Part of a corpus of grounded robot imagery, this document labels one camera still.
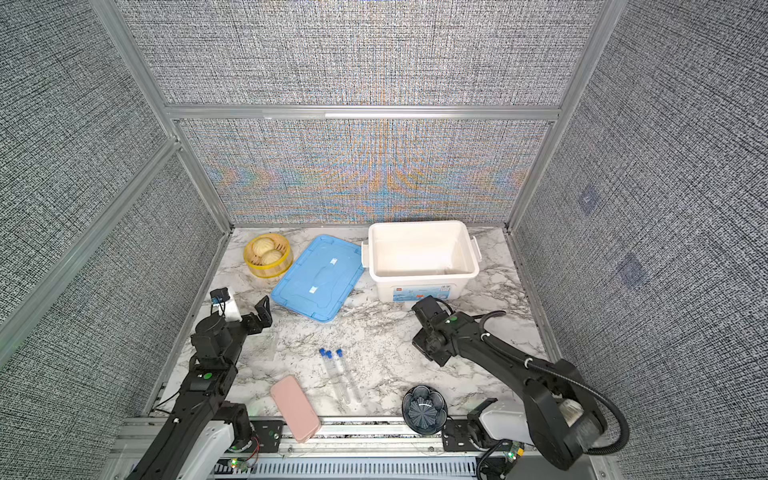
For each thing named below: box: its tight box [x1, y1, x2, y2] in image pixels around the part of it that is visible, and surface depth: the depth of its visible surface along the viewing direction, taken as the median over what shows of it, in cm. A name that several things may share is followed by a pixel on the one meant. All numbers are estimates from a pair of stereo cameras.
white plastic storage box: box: [361, 221, 482, 303], surface depth 99 cm
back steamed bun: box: [252, 238, 275, 257], surface depth 108 cm
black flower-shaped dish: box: [401, 385, 448, 435], surface depth 77 cm
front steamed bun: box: [261, 250, 283, 265], surface depth 105 cm
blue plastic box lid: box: [271, 235, 364, 323], surface depth 105 cm
